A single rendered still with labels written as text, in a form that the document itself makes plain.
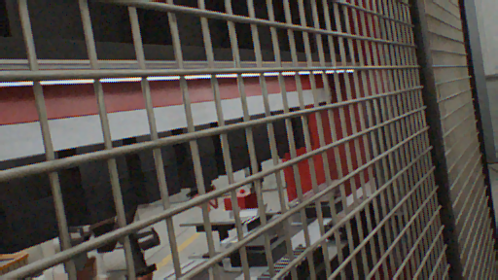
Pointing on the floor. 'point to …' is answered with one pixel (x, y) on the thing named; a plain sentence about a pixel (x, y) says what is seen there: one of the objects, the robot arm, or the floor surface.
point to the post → (430, 137)
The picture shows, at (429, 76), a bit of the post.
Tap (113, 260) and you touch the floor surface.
